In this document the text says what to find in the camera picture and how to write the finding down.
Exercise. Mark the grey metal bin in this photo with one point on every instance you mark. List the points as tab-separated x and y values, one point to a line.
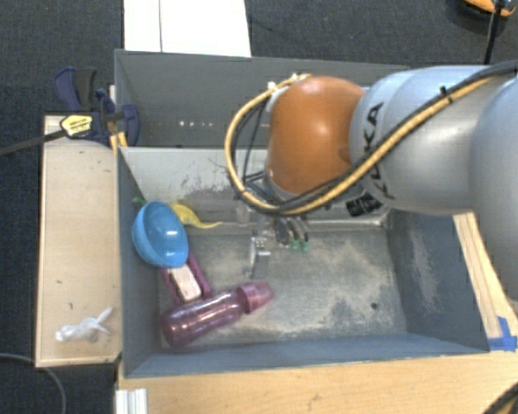
328	291

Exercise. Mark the white crumpled plastic piece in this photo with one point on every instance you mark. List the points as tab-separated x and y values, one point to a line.
81	329

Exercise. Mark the purple flat holder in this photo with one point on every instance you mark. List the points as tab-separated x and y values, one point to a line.
200	274

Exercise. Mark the blue plastic bowl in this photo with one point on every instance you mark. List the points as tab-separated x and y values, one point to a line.
159	235

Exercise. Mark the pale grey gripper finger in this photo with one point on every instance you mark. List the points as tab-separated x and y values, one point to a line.
259	243
262	265

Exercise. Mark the purple clear plastic bottle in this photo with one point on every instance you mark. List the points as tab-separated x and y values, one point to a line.
203	317

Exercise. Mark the yellow toy banana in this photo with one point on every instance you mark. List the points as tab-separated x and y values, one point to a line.
190	217

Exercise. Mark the small green piece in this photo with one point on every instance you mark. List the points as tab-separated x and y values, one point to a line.
137	202

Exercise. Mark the pale pink block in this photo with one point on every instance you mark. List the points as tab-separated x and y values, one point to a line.
185	284

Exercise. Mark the black cylinder on white bracket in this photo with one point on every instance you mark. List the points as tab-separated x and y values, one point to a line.
364	205

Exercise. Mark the pale wood flat board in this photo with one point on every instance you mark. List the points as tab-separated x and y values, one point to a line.
75	240

